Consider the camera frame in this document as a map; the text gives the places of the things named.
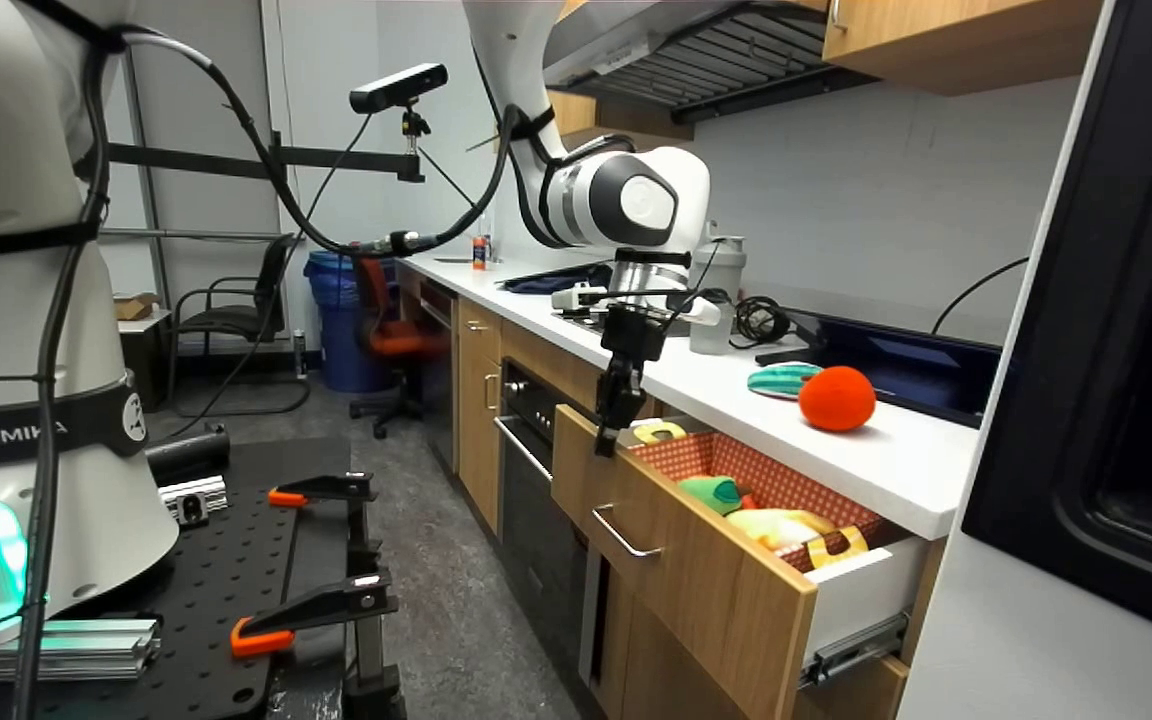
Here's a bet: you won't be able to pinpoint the grey metal pole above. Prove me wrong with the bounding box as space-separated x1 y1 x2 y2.
112 51 176 312

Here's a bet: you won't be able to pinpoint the dark small side cabinet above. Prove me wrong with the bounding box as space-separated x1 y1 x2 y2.
112 312 181 415

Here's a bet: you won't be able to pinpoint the narrow wooden wall cabinet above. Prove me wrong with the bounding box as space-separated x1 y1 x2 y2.
550 82 698 168

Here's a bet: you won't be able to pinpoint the red office chair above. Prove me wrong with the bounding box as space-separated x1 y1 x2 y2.
344 238 452 442

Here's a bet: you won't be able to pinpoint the grey appliance cabinet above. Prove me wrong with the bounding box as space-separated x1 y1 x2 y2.
893 532 1152 720

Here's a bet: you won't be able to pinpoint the aluminium extrusion bar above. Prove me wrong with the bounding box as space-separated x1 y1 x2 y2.
0 611 163 688

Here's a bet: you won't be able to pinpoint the yellow banana plush toy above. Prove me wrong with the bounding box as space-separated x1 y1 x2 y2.
729 505 828 555

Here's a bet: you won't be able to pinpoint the black boom camera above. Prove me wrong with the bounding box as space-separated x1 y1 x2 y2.
348 59 452 114

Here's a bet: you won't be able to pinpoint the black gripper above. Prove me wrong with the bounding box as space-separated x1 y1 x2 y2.
591 300 672 459

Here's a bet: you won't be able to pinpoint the teal striped watermelon plush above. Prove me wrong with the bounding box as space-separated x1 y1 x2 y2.
750 355 828 402

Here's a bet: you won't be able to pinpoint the wooden base cabinet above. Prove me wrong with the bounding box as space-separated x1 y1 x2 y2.
450 290 949 720

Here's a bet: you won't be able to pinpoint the grey shaker bottle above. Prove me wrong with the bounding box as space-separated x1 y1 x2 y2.
691 237 752 361

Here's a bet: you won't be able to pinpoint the orange round plush toy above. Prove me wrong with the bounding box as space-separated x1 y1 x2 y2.
798 364 881 436

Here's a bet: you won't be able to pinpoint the orange gingham basket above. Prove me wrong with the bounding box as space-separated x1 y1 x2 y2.
630 428 893 570

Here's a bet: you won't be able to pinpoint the black armchair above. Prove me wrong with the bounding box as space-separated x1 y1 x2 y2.
174 231 307 393

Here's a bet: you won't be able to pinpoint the wide wooden wall cabinet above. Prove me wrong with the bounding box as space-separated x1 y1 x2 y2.
822 0 1107 98

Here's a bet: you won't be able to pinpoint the orange handled bar clamp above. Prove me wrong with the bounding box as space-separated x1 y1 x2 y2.
228 570 410 712
263 468 385 579

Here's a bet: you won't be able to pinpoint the grey range hood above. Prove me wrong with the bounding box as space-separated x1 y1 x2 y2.
540 0 881 131

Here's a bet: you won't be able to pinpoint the wooden drawer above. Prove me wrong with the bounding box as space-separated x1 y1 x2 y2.
550 401 932 720

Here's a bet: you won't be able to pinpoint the small white device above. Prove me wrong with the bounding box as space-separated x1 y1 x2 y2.
152 472 231 532

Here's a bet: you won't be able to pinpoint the black headphones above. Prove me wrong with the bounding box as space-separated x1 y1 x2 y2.
729 290 801 351

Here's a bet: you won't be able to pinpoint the black bag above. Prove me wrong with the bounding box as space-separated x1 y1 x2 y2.
500 261 611 300

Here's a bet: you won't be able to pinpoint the wrist mounted camera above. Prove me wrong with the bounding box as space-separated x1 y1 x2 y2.
558 247 729 331

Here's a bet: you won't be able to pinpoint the metal drawer handle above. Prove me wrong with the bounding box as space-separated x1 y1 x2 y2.
589 501 669 569

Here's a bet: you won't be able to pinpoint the small cardboard box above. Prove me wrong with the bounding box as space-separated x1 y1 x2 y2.
112 289 161 322

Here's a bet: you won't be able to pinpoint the thin black wall cable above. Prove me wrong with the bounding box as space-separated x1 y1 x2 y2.
930 255 1033 339

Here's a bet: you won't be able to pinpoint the green plush toy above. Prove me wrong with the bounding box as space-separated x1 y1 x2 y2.
672 472 750 518

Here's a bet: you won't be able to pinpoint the small black box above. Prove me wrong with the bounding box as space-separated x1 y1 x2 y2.
142 428 231 488

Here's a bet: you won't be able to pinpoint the blue trash bin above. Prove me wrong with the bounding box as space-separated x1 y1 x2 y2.
301 247 400 396

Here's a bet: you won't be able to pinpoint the black appliance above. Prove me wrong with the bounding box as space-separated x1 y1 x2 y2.
962 0 1152 655

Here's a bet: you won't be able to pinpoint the black dishwasher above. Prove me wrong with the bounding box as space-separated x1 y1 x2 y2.
487 355 607 720

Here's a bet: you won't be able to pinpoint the thin black camera cable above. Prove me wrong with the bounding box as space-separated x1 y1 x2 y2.
152 112 381 442

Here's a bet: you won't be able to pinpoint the black perforated table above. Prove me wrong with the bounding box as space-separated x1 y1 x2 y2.
0 431 410 720

